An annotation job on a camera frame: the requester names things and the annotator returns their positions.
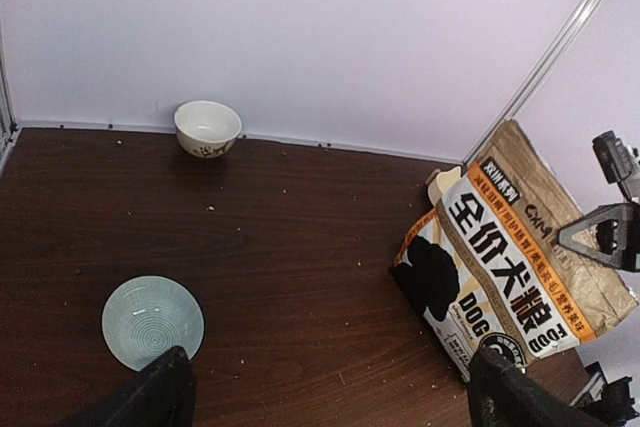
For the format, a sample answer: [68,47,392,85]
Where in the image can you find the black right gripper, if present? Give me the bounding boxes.
[557,202,639,422]

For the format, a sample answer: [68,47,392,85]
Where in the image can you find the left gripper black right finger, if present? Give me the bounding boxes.
[468,347,625,426]

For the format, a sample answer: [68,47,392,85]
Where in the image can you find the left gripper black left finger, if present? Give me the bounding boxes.
[56,346,197,426]

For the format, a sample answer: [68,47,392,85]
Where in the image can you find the brown dog food bag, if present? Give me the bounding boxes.
[390,120,639,378]

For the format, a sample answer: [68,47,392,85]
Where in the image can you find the cream cat-ear pet bowl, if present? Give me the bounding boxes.
[425,166,462,206]

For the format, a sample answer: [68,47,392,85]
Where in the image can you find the light green ceramic bowl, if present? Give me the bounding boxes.
[101,275,206,371]

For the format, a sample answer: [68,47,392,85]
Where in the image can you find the white patterned ceramic bowl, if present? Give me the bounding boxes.
[173,101,243,159]

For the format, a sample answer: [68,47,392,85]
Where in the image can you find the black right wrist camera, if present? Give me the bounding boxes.
[592,130,639,184]

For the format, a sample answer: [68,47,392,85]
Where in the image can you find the right aluminium corner post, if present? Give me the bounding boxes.
[459,0,605,166]

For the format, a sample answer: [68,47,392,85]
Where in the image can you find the aluminium corner post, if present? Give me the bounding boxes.
[459,0,605,166]
[1,38,21,172]

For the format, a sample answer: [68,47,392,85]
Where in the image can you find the left aluminium corner post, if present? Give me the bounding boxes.
[1,38,21,172]

